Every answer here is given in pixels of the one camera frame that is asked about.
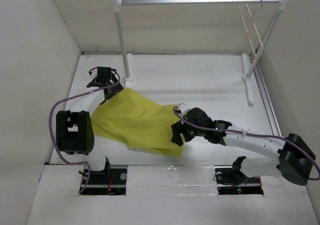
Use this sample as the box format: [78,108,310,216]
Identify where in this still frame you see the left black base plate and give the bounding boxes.
[79,166,128,196]

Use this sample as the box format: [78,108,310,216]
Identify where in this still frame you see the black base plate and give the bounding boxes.
[79,166,128,196]
[213,166,264,195]

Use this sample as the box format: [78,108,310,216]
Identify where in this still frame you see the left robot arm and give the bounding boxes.
[54,67,124,184]

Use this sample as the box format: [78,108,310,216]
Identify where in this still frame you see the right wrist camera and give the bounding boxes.
[178,103,190,115]

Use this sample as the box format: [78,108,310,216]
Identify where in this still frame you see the beige plastic hanger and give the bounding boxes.
[237,0,264,60]

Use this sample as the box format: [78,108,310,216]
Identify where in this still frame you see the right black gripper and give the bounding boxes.
[171,117,206,146]

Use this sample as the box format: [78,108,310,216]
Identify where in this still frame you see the white clothes rack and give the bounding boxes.
[111,0,289,106]

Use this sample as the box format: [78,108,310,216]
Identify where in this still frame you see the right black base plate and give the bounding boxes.
[213,166,264,195]

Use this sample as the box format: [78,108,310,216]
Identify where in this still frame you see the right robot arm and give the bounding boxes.
[171,103,320,186]

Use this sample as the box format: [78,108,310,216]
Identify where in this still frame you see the yellow trousers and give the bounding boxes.
[91,88,184,157]

